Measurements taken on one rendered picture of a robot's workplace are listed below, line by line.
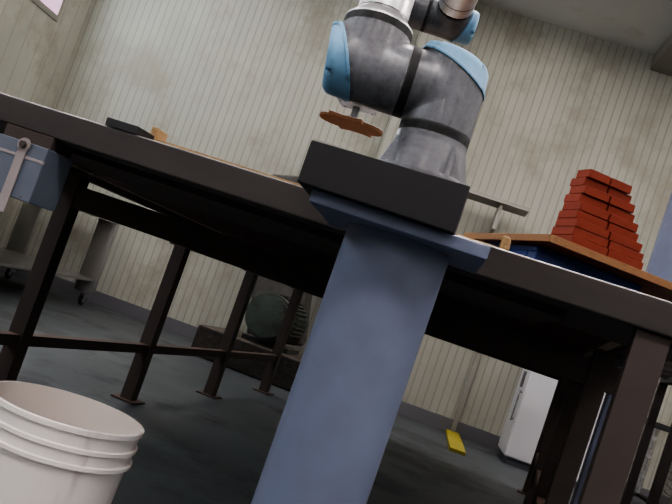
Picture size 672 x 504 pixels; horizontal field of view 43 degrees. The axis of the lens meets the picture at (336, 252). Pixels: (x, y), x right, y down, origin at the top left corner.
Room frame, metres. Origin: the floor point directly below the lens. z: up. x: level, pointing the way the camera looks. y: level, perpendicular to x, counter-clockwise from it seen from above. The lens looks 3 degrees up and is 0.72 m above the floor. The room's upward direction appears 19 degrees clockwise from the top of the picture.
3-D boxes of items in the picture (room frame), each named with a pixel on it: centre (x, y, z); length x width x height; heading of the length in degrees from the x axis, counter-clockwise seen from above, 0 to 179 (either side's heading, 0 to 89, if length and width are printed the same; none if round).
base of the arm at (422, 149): (1.35, -0.09, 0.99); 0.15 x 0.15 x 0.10
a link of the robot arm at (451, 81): (1.35, -0.08, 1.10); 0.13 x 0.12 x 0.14; 91
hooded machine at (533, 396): (6.88, -2.09, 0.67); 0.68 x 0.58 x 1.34; 82
